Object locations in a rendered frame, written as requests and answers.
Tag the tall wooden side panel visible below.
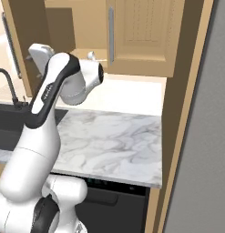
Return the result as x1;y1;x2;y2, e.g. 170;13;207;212
144;0;216;233

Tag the dark grey cabinet door handle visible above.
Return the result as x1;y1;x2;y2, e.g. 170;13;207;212
1;12;23;79

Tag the black dishwasher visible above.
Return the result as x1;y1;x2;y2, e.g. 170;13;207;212
75;176;148;233

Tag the black sink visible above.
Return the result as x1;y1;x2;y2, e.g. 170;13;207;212
0;102;69;153

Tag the silver cabinet door handle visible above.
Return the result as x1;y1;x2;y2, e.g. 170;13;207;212
107;6;116;66

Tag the wooden panelled cabinet door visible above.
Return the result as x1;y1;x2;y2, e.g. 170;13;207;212
106;0;187;78

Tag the black tap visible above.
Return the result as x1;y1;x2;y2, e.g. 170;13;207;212
0;67;29;111

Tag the wooden wall cabinet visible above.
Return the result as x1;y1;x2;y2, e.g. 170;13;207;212
1;0;187;78

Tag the grey fridge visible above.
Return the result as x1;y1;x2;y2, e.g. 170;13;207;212
163;0;225;233

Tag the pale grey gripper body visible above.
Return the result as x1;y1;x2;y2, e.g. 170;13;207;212
27;43;56;78

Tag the black dishwasher handle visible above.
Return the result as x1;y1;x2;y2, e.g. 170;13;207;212
82;190;119;208

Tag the wooden cabinet door, swung open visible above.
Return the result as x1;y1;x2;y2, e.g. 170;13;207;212
1;0;53;98

